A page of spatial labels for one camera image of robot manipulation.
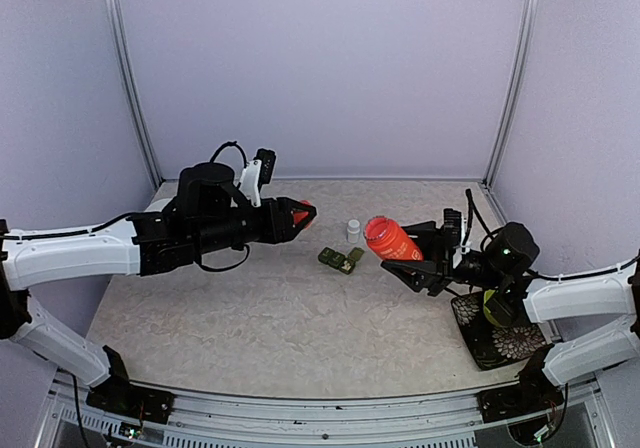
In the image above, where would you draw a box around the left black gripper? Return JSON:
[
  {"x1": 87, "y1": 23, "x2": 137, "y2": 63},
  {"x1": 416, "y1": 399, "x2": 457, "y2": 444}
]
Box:
[{"x1": 192, "y1": 196, "x2": 316, "y2": 255}]

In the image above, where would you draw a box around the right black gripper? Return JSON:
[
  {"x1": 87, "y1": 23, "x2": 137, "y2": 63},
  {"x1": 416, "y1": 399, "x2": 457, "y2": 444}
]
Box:
[{"x1": 381, "y1": 221, "x2": 506, "y2": 298}]

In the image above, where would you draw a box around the red pill bottle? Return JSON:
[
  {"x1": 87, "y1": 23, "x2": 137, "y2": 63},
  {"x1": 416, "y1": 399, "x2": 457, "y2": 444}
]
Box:
[{"x1": 363, "y1": 216, "x2": 424, "y2": 261}]

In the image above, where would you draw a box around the green weekly pill organizer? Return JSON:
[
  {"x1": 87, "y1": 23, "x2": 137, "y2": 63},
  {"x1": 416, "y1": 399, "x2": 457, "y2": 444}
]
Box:
[{"x1": 317, "y1": 247, "x2": 364, "y2": 275}]

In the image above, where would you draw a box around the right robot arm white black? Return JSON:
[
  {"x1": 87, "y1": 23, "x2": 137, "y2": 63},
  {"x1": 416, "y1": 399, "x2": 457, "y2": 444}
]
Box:
[{"x1": 381, "y1": 221, "x2": 639, "y2": 412}]

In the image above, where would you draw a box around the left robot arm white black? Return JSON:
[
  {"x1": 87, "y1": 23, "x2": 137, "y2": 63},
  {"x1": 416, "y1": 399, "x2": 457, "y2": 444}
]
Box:
[{"x1": 1, "y1": 160, "x2": 317, "y2": 413}]

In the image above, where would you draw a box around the white pill bottle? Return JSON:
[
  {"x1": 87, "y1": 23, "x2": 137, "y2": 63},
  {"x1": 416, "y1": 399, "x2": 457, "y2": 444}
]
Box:
[{"x1": 346, "y1": 219, "x2": 361, "y2": 244}]

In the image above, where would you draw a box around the lime green bowl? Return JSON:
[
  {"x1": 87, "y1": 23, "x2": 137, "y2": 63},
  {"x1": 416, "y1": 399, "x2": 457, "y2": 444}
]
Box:
[{"x1": 483, "y1": 290, "x2": 499, "y2": 327}]

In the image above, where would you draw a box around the black floral square plate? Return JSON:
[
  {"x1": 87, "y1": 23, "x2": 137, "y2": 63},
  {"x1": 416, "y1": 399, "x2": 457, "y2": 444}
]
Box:
[{"x1": 451, "y1": 292, "x2": 546, "y2": 371}]

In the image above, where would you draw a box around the white bowl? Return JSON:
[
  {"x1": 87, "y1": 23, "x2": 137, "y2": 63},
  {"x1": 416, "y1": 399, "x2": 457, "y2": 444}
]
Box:
[{"x1": 144, "y1": 198, "x2": 174, "y2": 214}]

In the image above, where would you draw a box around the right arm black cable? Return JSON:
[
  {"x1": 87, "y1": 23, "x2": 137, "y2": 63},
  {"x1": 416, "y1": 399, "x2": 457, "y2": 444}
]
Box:
[{"x1": 464, "y1": 188, "x2": 496, "y2": 249}]

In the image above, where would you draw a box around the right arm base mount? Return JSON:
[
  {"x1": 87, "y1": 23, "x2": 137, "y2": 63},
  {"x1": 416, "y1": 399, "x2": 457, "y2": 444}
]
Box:
[{"x1": 477, "y1": 385, "x2": 564, "y2": 423}]

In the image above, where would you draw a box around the right aluminium frame post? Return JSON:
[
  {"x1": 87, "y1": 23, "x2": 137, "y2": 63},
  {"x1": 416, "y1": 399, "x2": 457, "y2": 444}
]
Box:
[{"x1": 483, "y1": 0, "x2": 539, "y2": 191}]

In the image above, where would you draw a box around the aluminium frame post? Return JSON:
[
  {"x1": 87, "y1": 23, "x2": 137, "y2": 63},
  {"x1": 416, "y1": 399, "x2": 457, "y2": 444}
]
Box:
[
  {"x1": 105, "y1": 0, "x2": 164, "y2": 190},
  {"x1": 483, "y1": 0, "x2": 539, "y2": 191}
]

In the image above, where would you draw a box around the aluminium front rail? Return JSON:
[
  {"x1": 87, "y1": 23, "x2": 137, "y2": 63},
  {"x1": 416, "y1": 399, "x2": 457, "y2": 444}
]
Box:
[{"x1": 37, "y1": 362, "x2": 614, "y2": 448}]

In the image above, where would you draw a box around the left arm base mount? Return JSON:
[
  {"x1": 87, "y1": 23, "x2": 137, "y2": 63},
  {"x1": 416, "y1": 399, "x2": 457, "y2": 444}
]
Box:
[{"x1": 86, "y1": 382, "x2": 175, "y2": 425}]

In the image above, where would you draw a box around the left aluminium frame post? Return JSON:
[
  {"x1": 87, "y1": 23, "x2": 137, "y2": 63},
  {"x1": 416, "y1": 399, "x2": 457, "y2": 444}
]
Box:
[{"x1": 105, "y1": 0, "x2": 164, "y2": 190}]

